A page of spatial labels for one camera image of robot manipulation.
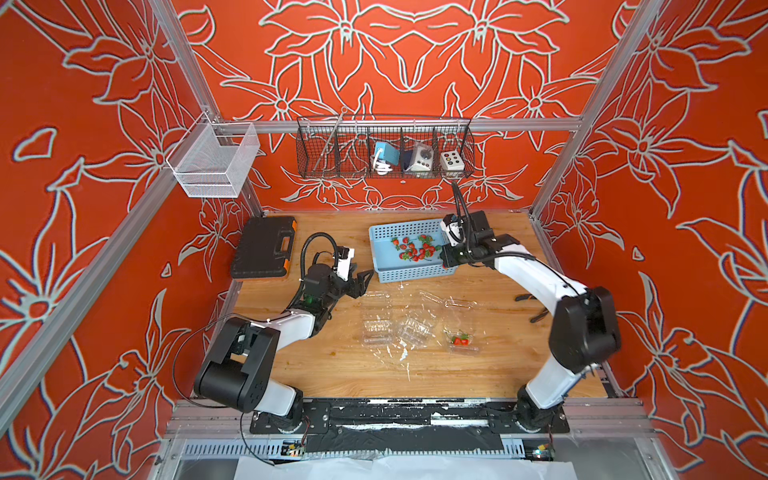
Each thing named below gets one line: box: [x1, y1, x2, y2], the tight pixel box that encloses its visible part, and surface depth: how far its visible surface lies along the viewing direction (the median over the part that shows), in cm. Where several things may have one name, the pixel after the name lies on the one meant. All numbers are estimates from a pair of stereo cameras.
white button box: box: [440, 150, 465, 177], surface depth 96 cm
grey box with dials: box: [406, 142, 434, 172], surface depth 93 cm
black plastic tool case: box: [233, 216, 297, 279], surface depth 105 cm
